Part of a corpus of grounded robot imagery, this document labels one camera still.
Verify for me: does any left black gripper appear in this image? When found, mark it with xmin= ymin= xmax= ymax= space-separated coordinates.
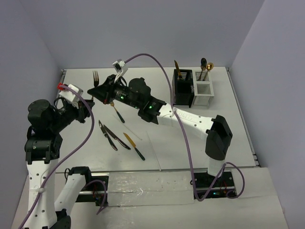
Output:
xmin=51 ymin=97 xmax=95 ymax=131

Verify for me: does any gold knife green handle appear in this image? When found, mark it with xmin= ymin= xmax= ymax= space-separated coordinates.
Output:
xmin=174 ymin=60 xmax=182 ymax=79
xmin=123 ymin=133 xmax=145 ymax=161

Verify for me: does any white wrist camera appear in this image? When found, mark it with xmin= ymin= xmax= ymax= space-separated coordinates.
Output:
xmin=58 ymin=83 xmax=83 ymax=109
xmin=112 ymin=59 xmax=128 ymax=83

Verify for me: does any black utensil container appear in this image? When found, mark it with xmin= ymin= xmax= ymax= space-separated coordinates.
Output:
xmin=172 ymin=69 xmax=194 ymax=108

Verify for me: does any white fork green handle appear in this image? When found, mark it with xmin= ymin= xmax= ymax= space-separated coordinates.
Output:
xmin=92 ymin=71 xmax=99 ymax=87

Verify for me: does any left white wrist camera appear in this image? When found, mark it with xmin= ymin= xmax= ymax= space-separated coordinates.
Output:
xmin=58 ymin=83 xmax=83 ymax=109

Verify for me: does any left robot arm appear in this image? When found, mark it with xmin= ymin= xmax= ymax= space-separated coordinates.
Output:
xmin=20 ymin=98 xmax=95 ymax=229

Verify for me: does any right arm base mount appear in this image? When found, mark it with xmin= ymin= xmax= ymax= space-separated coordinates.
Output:
xmin=189 ymin=169 xmax=238 ymax=199

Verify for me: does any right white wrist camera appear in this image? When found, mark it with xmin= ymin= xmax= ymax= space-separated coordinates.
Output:
xmin=112 ymin=59 xmax=128 ymax=83

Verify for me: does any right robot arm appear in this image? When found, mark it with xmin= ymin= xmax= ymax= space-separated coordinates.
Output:
xmin=87 ymin=74 xmax=233 ymax=187

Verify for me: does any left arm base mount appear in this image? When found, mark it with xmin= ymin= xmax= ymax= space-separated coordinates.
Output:
xmin=64 ymin=167 xmax=109 ymax=207

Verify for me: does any black steak knife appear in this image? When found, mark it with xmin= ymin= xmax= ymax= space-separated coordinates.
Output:
xmin=104 ymin=125 xmax=131 ymax=150
xmin=98 ymin=120 xmax=118 ymax=151

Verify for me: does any white utensil container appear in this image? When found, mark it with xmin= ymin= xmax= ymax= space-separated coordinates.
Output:
xmin=193 ymin=71 xmax=214 ymax=106

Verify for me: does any black spoon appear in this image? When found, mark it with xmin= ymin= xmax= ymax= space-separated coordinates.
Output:
xmin=198 ymin=58 xmax=207 ymax=81

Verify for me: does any gold fork green handle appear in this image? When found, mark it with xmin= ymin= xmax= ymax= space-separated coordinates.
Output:
xmin=110 ymin=102 xmax=125 ymax=123

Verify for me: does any gold spoon green handle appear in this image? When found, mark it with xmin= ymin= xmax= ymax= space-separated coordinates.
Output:
xmin=203 ymin=62 xmax=214 ymax=81

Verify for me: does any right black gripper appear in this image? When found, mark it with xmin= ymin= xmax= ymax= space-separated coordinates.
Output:
xmin=87 ymin=75 xmax=141 ymax=110

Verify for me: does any silver tape sheet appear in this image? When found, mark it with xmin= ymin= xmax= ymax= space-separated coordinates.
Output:
xmin=107 ymin=171 xmax=194 ymax=207

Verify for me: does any white chopstick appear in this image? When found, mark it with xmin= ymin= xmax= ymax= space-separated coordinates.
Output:
xmin=146 ymin=131 xmax=162 ymax=172
xmin=119 ymin=121 xmax=142 ymax=141

